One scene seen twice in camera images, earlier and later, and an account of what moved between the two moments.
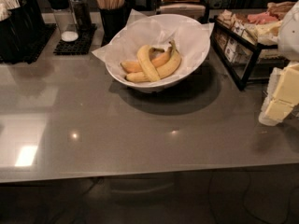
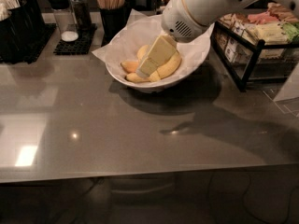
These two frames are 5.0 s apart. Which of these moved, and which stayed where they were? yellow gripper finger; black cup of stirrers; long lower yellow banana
Moved: yellow gripper finger
Stayed: black cup of stirrers; long lower yellow banana
